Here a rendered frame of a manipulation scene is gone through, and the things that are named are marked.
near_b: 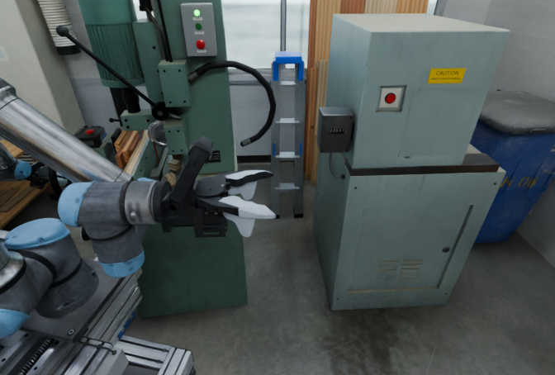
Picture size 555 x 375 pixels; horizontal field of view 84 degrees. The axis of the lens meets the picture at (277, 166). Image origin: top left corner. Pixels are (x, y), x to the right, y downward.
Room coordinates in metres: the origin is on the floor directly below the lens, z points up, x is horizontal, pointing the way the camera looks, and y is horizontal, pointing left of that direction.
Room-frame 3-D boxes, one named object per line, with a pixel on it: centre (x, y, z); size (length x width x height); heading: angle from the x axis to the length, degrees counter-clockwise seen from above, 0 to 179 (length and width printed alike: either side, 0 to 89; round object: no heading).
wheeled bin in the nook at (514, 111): (1.69, -1.35, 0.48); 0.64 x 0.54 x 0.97; 6
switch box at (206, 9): (1.13, 0.26, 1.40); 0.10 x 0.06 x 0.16; 99
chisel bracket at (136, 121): (1.23, 0.58, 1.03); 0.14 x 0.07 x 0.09; 99
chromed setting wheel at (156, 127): (1.12, 0.45, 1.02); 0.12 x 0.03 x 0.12; 99
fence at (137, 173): (1.21, 0.56, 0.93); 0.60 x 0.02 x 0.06; 9
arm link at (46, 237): (0.53, 0.57, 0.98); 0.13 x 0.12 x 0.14; 2
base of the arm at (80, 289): (0.54, 0.57, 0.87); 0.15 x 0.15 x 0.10
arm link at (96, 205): (0.42, 0.30, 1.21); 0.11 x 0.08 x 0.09; 92
